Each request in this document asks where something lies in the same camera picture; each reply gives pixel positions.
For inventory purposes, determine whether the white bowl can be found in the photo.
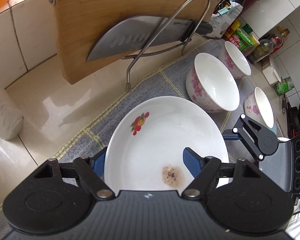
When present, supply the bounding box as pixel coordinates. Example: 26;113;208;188
185;53;239;113
244;87;277;134
217;41;251;79

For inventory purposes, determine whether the white stained plate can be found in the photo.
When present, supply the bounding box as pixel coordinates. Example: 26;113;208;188
104;96;229;194

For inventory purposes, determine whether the green label jar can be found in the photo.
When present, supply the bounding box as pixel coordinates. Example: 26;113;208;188
274;76;295;96

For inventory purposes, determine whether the white plastic box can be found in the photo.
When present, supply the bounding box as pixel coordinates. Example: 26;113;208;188
262;57;281;86

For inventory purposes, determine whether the grey blue checked towel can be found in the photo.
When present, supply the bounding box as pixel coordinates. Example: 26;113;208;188
0;38;286;240

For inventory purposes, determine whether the green lidded paste tub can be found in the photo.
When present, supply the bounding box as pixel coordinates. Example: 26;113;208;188
228;27;254;52

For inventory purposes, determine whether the red cap glass bottle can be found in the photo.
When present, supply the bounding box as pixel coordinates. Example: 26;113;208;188
247;37;277;64

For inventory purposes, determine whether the right cling film roll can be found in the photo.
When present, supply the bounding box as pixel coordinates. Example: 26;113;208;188
0;86;23;140

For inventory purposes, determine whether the small yellow lid jar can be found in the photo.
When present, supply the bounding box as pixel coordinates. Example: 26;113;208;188
249;31;260;47

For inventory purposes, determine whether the yellow label oil bottle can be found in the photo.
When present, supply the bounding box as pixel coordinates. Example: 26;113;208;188
271;26;290;54

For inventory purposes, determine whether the white clipped food bag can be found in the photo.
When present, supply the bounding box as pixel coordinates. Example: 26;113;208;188
205;2;243;38

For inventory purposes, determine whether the steel santoku knife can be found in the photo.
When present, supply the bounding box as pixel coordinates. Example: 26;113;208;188
87;16;205;62

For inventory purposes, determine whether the bamboo cutting board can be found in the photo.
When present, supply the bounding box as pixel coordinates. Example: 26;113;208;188
53;0;217;85

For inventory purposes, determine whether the wire board stand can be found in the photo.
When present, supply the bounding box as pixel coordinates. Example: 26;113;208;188
124;0;212;91

